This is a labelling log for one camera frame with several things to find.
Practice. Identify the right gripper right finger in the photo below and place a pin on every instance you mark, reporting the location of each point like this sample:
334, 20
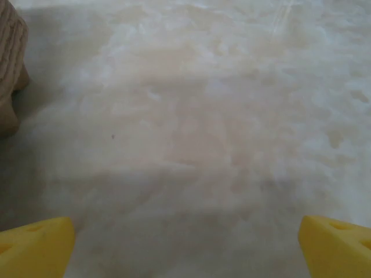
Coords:
336, 252

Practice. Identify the brown cardboard cup carrier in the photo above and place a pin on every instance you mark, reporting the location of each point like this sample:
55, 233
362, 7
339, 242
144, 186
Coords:
11, 43

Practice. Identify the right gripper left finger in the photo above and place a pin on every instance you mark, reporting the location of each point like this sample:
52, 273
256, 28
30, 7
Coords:
34, 249

